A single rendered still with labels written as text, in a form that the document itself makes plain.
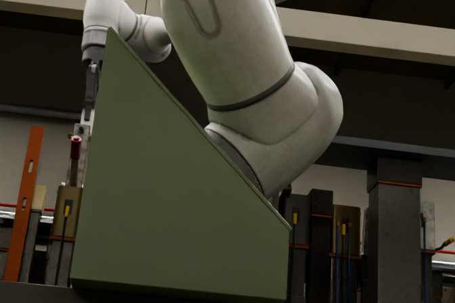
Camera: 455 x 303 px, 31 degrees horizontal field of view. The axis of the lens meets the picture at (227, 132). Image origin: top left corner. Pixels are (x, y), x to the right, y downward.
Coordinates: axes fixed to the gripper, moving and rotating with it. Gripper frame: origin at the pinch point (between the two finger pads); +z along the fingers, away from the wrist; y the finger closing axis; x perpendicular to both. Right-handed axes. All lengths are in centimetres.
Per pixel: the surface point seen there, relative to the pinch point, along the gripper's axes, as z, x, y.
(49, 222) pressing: 29.8, 4.3, -10.1
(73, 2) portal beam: -206, 42, 290
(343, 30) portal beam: -210, -143, 285
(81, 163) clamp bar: 16.7, -1.4, -15.8
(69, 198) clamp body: 26.6, -0.2, -19.7
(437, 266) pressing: 30, -89, -10
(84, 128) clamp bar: 8.7, -0.9, -17.8
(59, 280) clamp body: 44.6, -0.8, -18.6
